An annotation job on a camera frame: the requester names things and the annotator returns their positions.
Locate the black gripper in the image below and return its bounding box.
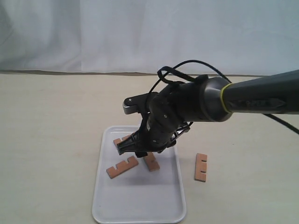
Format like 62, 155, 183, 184
116, 92, 191, 155

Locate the wooden notched puzzle piece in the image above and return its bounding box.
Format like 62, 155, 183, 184
106, 156, 139, 179
113, 134, 130, 149
194, 153, 207, 182
143, 152, 160, 172

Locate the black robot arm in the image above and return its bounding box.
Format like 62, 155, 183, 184
116, 70, 299, 158

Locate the white rectangular plastic tray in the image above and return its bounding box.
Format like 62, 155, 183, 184
92, 126, 186, 224

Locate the white fabric backdrop curtain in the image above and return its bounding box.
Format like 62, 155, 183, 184
0, 0, 299, 75

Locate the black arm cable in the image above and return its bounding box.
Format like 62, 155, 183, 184
147, 60, 299, 136

